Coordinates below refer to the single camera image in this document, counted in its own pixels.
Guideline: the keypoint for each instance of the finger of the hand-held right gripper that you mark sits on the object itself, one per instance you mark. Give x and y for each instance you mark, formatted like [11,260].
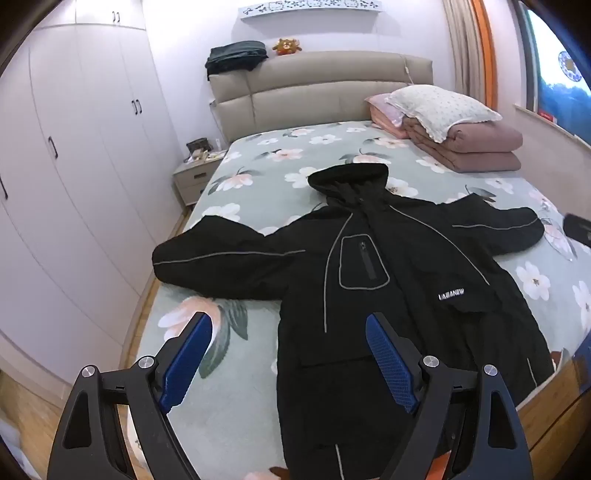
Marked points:
[579,230]

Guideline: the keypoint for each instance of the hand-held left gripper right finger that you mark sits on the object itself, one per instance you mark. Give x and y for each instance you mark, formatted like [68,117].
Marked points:
[390,360]

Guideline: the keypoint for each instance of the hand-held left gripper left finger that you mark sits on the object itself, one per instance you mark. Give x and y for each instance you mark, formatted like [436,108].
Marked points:
[187,360]

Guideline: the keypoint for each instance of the black hooded jacket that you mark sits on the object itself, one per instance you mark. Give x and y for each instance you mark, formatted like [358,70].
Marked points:
[406,263]

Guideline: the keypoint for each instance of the folded mauve quilt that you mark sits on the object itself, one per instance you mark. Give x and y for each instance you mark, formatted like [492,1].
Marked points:
[480,147]

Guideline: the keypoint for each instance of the window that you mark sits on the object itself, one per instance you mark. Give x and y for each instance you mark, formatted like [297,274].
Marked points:
[561,69]

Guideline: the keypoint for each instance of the round window sticker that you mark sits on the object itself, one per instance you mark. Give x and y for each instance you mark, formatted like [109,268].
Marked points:
[569,66]

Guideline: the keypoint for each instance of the white nightstand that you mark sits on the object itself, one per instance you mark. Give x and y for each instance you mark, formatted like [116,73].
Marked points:
[194,177]

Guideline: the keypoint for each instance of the white dotted pillow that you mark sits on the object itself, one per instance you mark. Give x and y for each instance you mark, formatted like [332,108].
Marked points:
[438,108]

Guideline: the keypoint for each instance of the bed with floral sheet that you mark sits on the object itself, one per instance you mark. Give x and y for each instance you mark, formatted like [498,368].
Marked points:
[277,184]

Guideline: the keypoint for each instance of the beige curtain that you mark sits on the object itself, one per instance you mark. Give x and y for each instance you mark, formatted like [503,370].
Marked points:
[466,46]

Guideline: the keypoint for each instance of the pink pillow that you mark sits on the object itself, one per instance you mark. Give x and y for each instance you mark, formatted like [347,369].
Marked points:
[385,110]

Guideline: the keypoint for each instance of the white wardrobe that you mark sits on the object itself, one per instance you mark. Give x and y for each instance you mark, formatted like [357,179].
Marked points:
[92,138]

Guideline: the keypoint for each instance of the beige padded headboard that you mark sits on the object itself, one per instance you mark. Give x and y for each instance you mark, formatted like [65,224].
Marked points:
[323,92]

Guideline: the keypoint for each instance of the dark folded cloth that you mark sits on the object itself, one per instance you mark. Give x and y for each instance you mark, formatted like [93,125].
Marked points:
[233,57]

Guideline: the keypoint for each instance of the orange plush toy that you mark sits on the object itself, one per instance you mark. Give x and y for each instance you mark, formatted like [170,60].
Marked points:
[286,46]

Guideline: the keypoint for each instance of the white wall shelf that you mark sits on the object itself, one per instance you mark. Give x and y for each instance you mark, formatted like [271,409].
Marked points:
[307,10]

